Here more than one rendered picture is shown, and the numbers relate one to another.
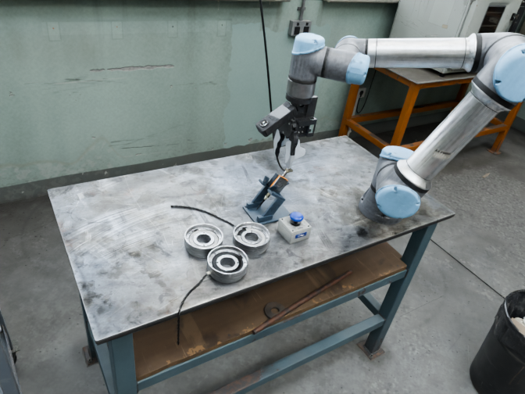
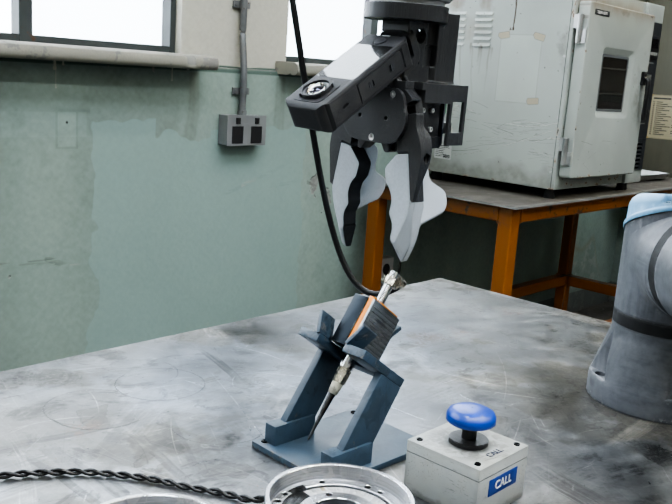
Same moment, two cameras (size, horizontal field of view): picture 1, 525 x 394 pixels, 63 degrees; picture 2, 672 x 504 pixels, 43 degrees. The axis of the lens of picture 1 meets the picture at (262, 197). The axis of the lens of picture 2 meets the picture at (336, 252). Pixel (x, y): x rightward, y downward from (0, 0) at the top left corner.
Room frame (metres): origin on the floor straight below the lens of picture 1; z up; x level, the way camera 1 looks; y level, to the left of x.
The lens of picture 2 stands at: (0.38, 0.14, 1.13)
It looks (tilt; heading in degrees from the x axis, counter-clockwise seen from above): 12 degrees down; 349
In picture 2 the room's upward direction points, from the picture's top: 4 degrees clockwise
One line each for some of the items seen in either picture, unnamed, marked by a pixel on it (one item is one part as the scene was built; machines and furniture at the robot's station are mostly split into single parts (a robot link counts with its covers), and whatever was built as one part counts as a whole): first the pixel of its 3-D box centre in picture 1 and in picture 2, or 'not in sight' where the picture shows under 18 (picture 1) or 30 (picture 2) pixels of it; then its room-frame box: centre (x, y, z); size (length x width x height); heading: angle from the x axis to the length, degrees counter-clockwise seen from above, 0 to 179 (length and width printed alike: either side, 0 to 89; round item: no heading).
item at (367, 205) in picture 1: (384, 198); (663, 355); (1.18, -0.40, 0.85); 0.15 x 0.15 x 0.10
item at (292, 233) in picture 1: (295, 227); (470, 463); (0.99, -0.11, 0.82); 0.08 x 0.07 x 0.05; 126
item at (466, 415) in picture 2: (295, 221); (468, 436); (0.99, -0.11, 0.85); 0.04 x 0.04 x 0.05
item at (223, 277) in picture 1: (227, 264); not in sight; (0.80, 0.06, 0.82); 0.10 x 0.10 x 0.04
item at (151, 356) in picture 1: (251, 287); not in sight; (1.13, -0.01, 0.40); 1.17 x 0.59 x 0.80; 126
